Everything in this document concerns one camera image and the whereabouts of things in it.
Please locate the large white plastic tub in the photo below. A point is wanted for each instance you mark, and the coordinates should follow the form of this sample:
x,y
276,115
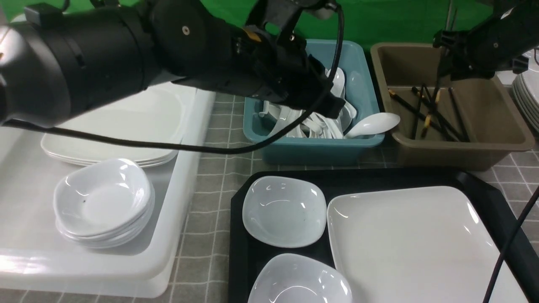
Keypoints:
x,y
39,265

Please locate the white spoon over bin edge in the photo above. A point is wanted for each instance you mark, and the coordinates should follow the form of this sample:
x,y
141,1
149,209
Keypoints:
x,y
374,124

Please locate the grey checked tablecloth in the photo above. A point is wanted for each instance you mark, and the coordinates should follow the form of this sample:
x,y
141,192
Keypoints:
x,y
199,269

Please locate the small white square bowl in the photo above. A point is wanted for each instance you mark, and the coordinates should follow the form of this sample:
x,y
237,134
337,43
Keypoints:
x,y
284,212

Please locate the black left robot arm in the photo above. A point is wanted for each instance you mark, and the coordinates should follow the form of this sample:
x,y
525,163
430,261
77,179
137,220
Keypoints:
x,y
57,66

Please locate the black chopsticks in brown bin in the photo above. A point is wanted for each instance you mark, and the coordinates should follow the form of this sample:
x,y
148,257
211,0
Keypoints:
x,y
440,123

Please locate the white plates stack in tub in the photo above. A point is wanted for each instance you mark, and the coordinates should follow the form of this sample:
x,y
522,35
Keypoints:
x,y
158,114

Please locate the black plastic serving tray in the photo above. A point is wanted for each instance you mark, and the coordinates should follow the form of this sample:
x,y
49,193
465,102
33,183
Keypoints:
x,y
247,256

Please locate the black chopstick gold band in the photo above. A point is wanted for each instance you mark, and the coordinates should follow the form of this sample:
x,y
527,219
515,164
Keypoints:
x,y
431,103

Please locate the large white square plate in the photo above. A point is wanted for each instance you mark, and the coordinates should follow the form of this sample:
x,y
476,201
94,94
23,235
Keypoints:
x,y
419,245

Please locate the stack of bowls in tub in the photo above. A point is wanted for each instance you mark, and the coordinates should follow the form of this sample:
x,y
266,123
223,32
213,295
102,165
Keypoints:
x,y
104,205

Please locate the teal plastic spoon bin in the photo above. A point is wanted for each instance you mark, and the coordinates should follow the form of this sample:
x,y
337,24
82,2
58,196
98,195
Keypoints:
x,y
359,91

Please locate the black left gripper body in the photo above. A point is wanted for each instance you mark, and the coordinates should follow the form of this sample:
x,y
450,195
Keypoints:
x,y
296,79

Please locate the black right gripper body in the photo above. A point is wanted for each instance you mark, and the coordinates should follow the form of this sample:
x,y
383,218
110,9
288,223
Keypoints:
x,y
462,50

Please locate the pile of white spoons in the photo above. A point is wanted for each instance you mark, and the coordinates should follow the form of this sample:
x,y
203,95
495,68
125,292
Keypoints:
x,y
315,126

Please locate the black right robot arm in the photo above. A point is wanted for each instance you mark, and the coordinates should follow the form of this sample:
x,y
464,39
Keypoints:
x,y
496,44

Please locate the brown plastic chopstick bin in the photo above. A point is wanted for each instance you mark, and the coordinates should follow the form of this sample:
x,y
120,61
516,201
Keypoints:
x,y
493,122

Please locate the stack of white plates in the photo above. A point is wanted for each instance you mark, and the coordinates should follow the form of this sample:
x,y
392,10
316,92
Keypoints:
x,y
525,89

